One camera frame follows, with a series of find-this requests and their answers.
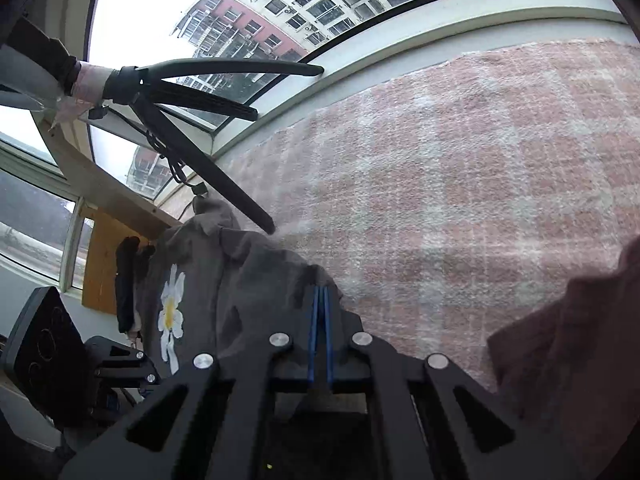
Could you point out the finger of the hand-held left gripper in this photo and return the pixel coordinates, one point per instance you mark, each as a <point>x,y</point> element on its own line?
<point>125,360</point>

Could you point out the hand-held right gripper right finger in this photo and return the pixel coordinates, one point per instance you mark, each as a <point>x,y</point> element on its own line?
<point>328,340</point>

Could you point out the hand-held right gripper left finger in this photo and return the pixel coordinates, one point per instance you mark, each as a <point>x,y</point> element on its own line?
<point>314,340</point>

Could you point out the grey shirt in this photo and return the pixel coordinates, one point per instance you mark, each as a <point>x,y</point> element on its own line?
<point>250,285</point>

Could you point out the dark navy folded shirt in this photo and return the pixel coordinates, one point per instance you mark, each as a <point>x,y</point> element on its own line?
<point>125,280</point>

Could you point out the pine wood panel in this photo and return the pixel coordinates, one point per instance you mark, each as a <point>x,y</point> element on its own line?
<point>100,260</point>

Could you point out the light plywood board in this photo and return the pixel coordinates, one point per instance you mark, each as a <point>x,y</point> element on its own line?
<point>100,180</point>

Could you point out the black tripod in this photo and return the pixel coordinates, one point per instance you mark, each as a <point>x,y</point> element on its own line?
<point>210,170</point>

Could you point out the pink plaid mat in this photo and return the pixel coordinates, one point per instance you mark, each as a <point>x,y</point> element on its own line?
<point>475,185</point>

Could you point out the brown garment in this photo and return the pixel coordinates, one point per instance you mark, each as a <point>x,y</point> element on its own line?
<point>575,350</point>

